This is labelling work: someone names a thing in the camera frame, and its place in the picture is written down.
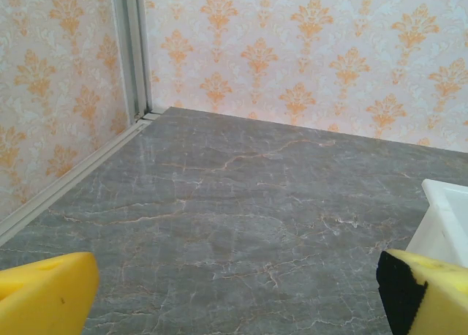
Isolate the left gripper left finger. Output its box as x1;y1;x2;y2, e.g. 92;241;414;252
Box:
0;251;101;335

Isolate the aluminium frame post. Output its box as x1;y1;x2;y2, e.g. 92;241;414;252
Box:
110;0;154;126

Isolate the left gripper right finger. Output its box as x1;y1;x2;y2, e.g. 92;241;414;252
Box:
377;248;468;335

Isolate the white plastic bin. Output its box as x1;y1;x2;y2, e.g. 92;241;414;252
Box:
406;178;468;268

